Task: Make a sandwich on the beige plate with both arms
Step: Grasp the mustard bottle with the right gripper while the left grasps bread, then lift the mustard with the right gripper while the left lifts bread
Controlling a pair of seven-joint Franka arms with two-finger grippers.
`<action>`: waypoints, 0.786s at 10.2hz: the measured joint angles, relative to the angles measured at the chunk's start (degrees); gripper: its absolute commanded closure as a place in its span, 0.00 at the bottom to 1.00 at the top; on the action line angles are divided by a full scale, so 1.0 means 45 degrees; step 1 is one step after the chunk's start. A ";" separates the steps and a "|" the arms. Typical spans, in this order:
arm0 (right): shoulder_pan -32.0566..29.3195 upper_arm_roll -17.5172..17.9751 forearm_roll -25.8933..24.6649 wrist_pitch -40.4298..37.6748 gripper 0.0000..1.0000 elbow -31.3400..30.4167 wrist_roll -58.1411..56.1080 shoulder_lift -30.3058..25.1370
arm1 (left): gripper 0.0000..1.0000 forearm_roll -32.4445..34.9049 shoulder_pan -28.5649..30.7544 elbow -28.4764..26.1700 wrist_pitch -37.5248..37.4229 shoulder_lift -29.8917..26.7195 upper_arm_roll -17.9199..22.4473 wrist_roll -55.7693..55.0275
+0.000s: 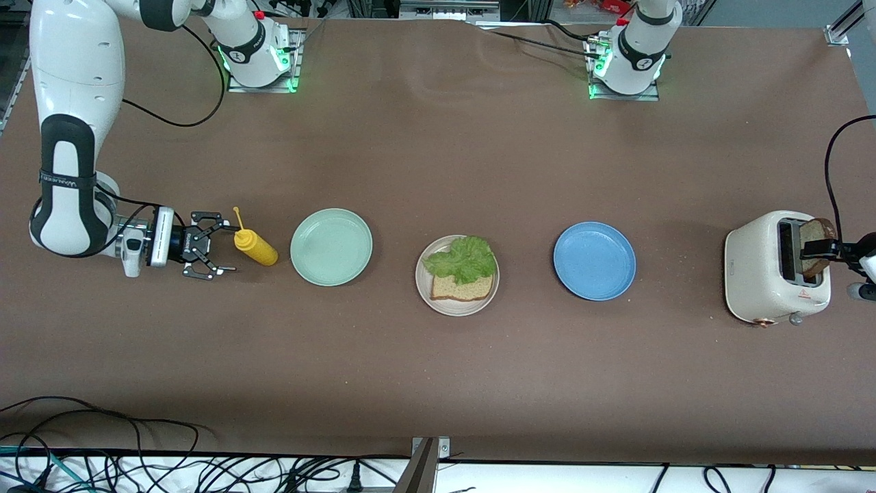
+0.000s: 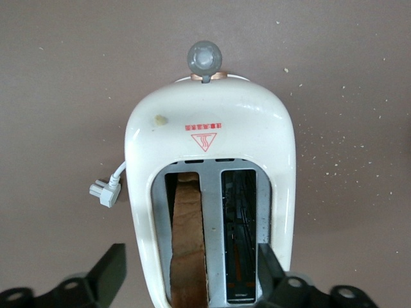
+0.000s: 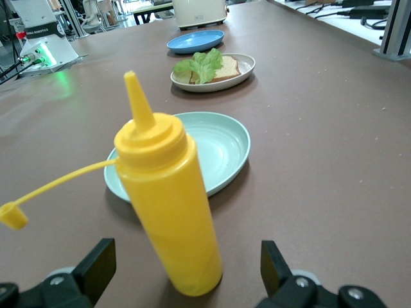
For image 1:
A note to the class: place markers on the red yellow packets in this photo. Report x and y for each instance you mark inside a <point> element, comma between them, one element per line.
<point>599,5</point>

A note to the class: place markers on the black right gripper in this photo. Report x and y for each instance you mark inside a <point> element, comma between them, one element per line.
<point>183,244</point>

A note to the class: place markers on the black power plug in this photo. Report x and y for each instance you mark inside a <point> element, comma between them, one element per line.
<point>354,479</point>

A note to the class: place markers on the white toaster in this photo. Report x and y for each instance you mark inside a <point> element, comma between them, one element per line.
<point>753,274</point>

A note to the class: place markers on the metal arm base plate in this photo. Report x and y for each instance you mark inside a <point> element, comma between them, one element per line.
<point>294,61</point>
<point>653,92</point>

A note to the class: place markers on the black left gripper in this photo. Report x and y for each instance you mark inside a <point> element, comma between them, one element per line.
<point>853,250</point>

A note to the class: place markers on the mint green plate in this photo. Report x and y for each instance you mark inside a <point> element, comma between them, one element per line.
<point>332,246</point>

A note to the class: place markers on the grey metal rack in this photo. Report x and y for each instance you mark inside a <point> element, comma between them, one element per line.
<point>448,8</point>

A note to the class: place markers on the green lettuce leaf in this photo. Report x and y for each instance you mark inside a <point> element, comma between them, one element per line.
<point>465,259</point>

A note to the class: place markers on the beige plate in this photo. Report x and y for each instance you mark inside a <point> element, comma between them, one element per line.
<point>457,308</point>

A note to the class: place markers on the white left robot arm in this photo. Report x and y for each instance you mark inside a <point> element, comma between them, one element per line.
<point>636,55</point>

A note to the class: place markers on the aluminium profile rail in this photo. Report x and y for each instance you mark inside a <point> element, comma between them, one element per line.
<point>15,89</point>
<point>848,20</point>

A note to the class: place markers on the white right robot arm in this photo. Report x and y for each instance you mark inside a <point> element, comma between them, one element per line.
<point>75,68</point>

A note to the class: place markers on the blue plate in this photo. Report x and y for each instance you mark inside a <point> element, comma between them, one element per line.
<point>594,260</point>

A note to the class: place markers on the metal table bracket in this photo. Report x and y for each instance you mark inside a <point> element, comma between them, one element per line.
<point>424,465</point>

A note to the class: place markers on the copper toaster dial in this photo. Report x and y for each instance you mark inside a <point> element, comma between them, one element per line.
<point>764,322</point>

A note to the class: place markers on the yellow mustard squeeze bottle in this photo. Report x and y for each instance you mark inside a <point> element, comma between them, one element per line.
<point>256,248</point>

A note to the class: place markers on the brown bread slice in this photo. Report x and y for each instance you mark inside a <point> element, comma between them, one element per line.
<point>811,233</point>
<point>462,291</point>

